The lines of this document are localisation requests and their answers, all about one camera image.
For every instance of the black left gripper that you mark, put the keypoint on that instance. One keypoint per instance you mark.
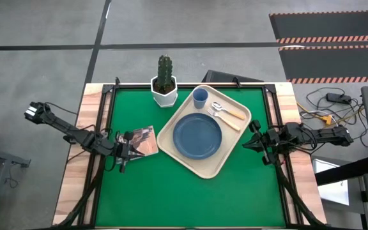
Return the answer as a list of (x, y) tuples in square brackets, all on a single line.
[(121, 150)]

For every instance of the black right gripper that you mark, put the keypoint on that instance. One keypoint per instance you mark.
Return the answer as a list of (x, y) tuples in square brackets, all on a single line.
[(268, 142)]

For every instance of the blue round plate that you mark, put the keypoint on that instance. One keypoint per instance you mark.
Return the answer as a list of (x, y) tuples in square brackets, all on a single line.
[(196, 137)]

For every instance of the blue cup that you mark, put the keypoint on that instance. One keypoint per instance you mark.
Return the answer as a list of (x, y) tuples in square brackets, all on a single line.
[(200, 97)]

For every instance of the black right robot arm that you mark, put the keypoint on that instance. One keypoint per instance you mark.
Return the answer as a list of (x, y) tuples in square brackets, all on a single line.
[(324, 135)]

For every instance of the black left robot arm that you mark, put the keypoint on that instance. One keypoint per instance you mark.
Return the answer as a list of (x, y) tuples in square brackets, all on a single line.
[(75, 134)]

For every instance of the beige rectangular tray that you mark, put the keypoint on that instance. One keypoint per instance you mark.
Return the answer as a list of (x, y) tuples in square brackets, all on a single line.
[(177, 153)]

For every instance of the book with brown cover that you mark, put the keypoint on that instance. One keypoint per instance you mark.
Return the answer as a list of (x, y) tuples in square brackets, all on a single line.
[(147, 142)]

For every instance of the green table mat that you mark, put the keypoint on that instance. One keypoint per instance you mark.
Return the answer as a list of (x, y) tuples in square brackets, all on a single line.
[(171, 198)]

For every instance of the white plant pot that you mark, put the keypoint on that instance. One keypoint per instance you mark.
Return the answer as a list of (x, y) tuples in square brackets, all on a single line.
[(165, 99)]

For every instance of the black panel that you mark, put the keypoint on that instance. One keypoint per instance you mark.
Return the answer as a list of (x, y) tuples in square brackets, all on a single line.
[(225, 76)]

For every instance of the yellow plug connector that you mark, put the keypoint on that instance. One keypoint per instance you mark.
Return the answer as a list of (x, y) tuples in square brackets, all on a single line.
[(325, 119)]

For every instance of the green cactus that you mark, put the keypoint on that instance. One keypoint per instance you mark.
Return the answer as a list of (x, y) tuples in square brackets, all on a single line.
[(165, 72)]

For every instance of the white box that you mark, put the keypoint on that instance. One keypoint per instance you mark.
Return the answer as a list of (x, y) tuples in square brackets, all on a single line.
[(332, 191)]

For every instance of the black bar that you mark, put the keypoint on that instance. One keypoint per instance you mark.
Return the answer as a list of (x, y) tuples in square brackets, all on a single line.
[(343, 171)]

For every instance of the black power adapter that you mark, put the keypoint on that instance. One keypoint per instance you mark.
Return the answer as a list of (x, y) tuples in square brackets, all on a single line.
[(339, 98)]

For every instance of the black orange-striped floor mat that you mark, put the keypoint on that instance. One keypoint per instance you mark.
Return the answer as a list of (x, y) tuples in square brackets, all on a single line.
[(331, 24), (334, 62)]

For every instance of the black frame clamp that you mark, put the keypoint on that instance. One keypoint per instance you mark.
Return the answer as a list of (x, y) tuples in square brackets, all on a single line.
[(237, 82), (117, 82)]

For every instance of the black frame strut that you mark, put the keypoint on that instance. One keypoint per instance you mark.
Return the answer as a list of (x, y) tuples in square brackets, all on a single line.
[(299, 201), (81, 198)]

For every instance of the black table frame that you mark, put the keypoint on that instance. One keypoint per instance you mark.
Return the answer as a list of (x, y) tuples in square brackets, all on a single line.
[(187, 86)]

